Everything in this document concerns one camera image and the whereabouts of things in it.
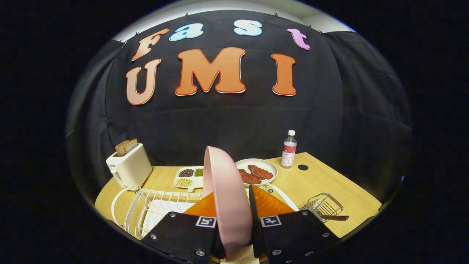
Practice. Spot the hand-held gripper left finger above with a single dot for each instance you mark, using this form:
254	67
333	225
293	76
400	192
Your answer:
183	234

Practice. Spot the white round plate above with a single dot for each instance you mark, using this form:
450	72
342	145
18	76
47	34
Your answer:
265	164

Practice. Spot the white divided dish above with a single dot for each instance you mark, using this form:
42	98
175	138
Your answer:
193	183

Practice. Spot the white toaster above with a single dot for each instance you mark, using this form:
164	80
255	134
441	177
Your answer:
130	168

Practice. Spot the toast bread slice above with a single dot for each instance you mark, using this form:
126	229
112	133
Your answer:
120	148
132	145

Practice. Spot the pile of yellow beans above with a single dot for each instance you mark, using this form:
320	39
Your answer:
183	182

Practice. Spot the pile of green beans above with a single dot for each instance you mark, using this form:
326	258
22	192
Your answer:
199	172

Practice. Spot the black backdrop cloth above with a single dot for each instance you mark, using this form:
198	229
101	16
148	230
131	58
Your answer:
329	110

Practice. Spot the black round table grommet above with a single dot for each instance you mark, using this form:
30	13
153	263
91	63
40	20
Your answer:
303	167

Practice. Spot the red meat piece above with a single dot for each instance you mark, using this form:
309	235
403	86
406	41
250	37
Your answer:
249	177
261	171

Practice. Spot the pink plate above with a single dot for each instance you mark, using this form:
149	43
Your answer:
227	190

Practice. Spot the pile of dark red beans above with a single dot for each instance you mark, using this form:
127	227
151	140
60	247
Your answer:
186	172

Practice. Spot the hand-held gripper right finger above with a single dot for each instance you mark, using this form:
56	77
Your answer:
255	238

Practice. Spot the clear bottle with red label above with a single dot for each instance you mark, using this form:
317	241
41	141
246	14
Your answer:
288	152

